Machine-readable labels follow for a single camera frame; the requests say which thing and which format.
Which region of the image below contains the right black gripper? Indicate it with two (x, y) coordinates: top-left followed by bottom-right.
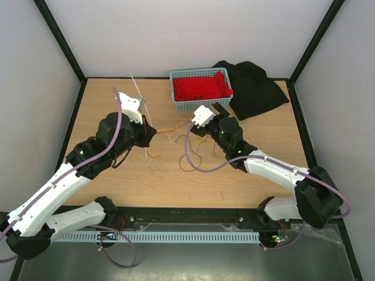
(189, 102), (230, 153)

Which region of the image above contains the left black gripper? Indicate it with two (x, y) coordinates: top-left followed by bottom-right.
(110, 114), (155, 160)

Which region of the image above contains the orange thin wire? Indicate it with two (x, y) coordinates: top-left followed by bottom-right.
(158, 116), (212, 147)

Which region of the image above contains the white zip tie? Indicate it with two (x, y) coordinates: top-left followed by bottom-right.
(128, 72), (154, 161)

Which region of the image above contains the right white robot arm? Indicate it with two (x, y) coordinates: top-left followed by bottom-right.
(189, 103), (346, 228)

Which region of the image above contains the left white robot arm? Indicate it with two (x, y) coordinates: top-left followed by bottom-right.
(1, 112), (156, 260)

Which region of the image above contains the red cloth in basket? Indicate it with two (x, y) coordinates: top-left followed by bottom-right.
(173, 72), (233, 101)

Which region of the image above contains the black folded cloth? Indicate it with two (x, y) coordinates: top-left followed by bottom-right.
(213, 60), (289, 121)

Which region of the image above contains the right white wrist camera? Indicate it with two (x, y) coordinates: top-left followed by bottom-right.
(192, 105), (216, 128)

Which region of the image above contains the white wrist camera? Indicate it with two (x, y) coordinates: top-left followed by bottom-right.
(119, 92), (145, 124)
(192, 105), (216, 128)

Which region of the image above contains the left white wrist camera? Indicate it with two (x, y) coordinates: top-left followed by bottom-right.
(119, 92), (145, 124)

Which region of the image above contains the black metal frame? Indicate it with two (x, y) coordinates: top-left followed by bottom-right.
(8, 0), (364, 281)

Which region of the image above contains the light blue slotted cable duct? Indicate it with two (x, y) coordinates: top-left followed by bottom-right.
(56, 231), (260, 244)

